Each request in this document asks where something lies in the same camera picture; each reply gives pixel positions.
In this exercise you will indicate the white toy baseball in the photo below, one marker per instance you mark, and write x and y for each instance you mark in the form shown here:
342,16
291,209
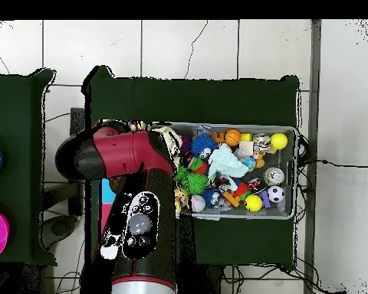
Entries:
197,203

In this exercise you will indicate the blue spiky puffer ball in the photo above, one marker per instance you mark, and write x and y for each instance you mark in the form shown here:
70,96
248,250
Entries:
202,144

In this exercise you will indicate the wooden box with three holes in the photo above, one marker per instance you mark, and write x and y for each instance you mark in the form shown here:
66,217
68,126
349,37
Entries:
108,190

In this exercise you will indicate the yellow ball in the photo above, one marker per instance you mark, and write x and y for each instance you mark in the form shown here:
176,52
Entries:
279,141
253,202

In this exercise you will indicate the yellow plush chick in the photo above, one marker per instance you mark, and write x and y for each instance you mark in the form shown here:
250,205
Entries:
181,199

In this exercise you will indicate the cream muslin cloth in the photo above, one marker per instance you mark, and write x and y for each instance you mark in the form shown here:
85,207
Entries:
173,137

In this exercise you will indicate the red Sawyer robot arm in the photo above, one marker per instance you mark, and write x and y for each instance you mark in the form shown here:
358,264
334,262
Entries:
119,153

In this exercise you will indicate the orange toy basketball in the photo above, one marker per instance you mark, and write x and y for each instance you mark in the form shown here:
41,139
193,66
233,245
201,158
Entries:
233,137

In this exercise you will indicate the black white soccer ball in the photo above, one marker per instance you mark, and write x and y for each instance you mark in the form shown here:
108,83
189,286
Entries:
276,194

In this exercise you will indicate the green spiky puffer ball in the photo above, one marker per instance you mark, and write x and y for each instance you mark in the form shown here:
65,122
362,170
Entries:
196,183

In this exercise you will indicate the silver mesh bin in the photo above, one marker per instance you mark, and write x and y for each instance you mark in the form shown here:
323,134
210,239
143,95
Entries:
248,214

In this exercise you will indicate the dark green covered side table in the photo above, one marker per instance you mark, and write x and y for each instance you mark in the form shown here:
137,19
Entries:
18,107

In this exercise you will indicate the dark green table cloth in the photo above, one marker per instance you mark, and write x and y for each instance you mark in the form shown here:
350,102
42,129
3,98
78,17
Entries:
202,101

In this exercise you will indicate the light blue muslin cloth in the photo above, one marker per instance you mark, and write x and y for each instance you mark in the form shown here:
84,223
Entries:
227,162

